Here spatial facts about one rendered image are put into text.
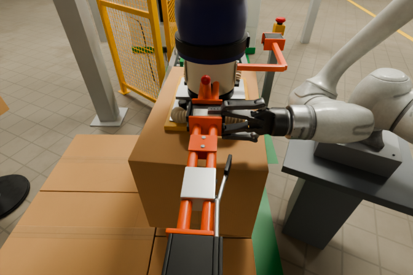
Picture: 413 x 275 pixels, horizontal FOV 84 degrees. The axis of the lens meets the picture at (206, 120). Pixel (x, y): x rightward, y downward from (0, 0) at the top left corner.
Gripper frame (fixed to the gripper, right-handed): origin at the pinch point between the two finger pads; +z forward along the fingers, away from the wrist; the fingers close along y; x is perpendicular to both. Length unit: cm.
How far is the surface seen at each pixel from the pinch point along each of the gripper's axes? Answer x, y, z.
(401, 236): 23, 112, -125
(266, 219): 32, 113, -41
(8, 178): 59, 111, 154
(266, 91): 119, 66, -48
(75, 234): -4, 59, 53
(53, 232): -4, 59, 63
